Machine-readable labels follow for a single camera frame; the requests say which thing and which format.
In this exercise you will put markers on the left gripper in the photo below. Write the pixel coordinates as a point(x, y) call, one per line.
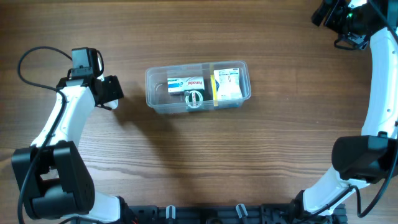
point(115, 90)

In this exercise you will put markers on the blue yellow VapoDrops box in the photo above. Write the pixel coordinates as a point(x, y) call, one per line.
point(214, 90)

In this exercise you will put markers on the white red Panadol box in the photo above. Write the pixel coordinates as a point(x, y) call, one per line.
point(180, 85)

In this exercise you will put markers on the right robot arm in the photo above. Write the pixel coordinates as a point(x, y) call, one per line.
point(363, 165)

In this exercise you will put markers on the small clear spray bottle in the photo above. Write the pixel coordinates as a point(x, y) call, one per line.
point(113, 104)

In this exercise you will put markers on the green white round tin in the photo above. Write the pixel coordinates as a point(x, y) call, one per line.
point(193, 99)

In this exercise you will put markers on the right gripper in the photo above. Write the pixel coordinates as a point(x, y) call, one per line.
point(339, 7)

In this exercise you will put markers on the white medicine box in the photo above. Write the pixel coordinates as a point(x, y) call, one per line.
point(228, 84)

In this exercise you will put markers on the clear plastic container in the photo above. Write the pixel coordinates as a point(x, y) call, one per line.
point(227, 85)

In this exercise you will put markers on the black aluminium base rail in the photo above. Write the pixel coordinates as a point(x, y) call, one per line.
point(261, 214)

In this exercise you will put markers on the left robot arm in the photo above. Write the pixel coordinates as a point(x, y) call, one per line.
point(53, 180)

